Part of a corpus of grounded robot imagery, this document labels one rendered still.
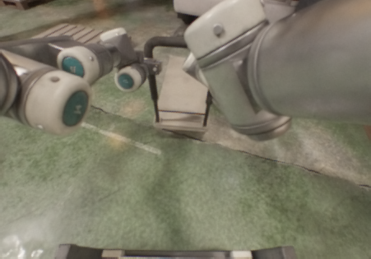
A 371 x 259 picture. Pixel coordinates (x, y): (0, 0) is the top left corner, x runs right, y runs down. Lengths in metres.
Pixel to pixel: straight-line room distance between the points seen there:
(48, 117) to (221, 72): 0.22
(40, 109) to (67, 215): 1.03
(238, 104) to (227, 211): 0.96
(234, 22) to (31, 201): 1.38
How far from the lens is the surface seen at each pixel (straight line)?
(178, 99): 1.28
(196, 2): 2.50
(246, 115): 0.22
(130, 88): 0.58
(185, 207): 1.11
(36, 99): 0.28
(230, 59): 0.20
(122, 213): 1.14
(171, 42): 0.77
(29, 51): 0.45
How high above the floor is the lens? 1.08
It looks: 50 degrees down
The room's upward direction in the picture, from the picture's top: 3 degrees clockwise
